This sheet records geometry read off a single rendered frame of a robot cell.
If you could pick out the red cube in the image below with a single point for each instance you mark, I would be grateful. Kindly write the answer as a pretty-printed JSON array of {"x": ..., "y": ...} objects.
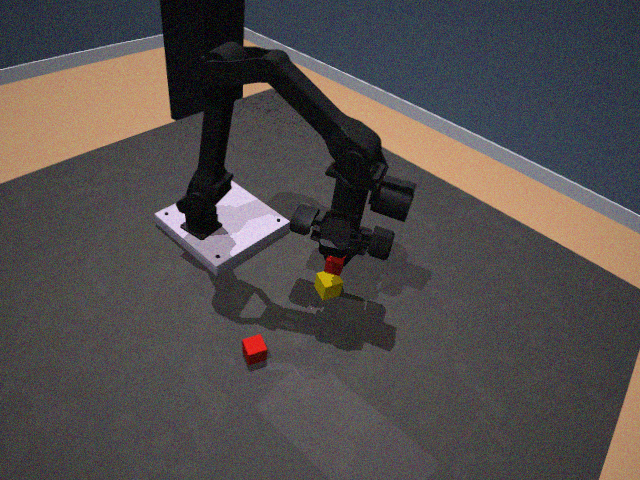
[
  {"x": 254, "y": 349},
  {"x": 334, "y": 265}
]

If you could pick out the yellow cube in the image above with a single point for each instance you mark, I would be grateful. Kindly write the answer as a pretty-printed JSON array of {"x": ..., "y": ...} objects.
[{"x": 328, "y": 285}]

